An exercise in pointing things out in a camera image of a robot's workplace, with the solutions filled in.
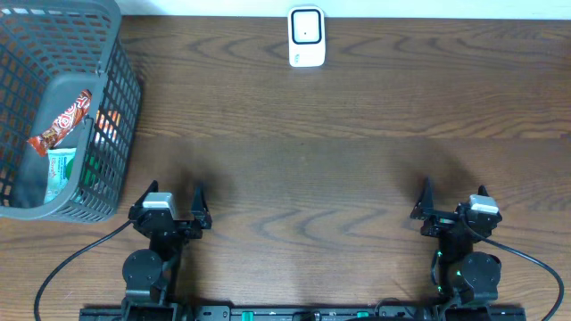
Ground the white barcode scanner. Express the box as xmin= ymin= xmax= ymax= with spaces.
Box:
xmin=287 ymin=5 xmax=327 ymax=68

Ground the red chocolate bar wrapper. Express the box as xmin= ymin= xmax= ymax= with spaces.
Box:
xmin=28 ymin=89 xmax=92 ymax=157

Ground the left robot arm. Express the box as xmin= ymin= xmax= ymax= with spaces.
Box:
xmin=119 ymin=181 xmax=212 ymax=321

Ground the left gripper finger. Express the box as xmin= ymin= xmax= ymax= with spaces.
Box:
xmin=191 ymin=185 xmax=212 ymax=229
xmin=133 ymin=180 xmax=158 ymax=209

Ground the grey plastic mesh basket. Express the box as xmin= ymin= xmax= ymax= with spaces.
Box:
xmin=1 ymin=0 xmax=141 ymax=224

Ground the black mounting rail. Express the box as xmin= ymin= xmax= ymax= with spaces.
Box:
xmin=79 ymin=305 xmax=526 ymax=321

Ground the teal wet wipes pack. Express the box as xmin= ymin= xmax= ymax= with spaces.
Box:
xmin=44 ymin=148 xmax=76 ymax=203

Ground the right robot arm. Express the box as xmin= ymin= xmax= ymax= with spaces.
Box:
xmin=410 ymin=179 xmax=502 ymax=320

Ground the orange tissue pack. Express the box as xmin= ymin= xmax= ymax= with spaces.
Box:
xmin=96 ymin=111 xmax=121 ymax=142

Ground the green lid jar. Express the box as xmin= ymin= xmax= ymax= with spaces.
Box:
xmin=65 ymin=156 xmax=99 ymax=186

